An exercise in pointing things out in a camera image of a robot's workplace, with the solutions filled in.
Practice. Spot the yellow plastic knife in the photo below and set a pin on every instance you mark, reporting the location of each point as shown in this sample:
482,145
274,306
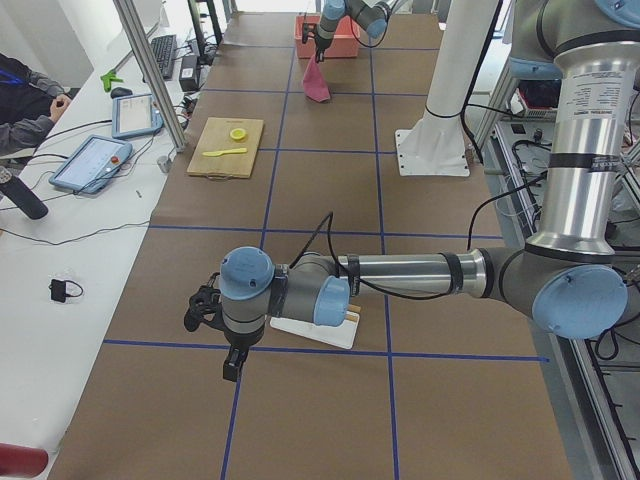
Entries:
219,153

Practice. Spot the green clamp tool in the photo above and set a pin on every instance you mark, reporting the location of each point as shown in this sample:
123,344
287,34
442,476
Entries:
109,79

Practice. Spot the teach pendant tablet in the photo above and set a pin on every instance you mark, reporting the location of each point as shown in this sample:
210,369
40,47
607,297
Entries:
92,165
134,116

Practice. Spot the near teach pendant tablet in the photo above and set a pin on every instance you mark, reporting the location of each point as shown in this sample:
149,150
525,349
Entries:
92,165

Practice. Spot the bamboo cutting board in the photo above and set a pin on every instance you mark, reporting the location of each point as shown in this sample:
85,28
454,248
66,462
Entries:
215,136

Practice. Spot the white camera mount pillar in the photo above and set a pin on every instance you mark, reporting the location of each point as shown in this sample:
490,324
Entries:
435,145

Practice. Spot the white rectangular plate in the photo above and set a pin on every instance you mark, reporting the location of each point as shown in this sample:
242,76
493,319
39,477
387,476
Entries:
341,336

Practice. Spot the black computer mouse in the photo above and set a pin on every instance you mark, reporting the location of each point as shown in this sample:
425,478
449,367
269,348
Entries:
119,92

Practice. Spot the seated person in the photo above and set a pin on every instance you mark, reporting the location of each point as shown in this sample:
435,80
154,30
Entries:
31,104

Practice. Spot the black keyboard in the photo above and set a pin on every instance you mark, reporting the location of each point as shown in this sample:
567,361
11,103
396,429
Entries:
164,49

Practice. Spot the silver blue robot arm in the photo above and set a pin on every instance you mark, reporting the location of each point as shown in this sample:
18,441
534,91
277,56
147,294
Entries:
562,279
373,19

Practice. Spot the small black adapter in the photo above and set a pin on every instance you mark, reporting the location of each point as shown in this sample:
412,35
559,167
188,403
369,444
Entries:
63,289

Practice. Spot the red cylinder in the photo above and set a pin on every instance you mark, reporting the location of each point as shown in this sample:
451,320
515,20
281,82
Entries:
22,462

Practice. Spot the yellow lemon slices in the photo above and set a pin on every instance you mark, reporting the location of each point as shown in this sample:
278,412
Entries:
238,134

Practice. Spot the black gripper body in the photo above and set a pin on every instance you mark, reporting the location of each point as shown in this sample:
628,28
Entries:
240,339
321,42

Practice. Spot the black thermos bottle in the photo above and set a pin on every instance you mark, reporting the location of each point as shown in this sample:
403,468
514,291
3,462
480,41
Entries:
17,191

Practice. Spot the pink grey wiping cloth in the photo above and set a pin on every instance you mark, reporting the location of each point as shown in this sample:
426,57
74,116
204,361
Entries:
314,84

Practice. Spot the far teach pendant tablet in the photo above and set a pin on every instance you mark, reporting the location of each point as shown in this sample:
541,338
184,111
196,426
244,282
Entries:
134,116

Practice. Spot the pink plastic tray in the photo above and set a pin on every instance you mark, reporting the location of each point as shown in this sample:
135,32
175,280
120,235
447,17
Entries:
344,45

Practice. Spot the aluminium frame post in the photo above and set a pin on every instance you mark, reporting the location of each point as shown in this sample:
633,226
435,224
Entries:
141,49

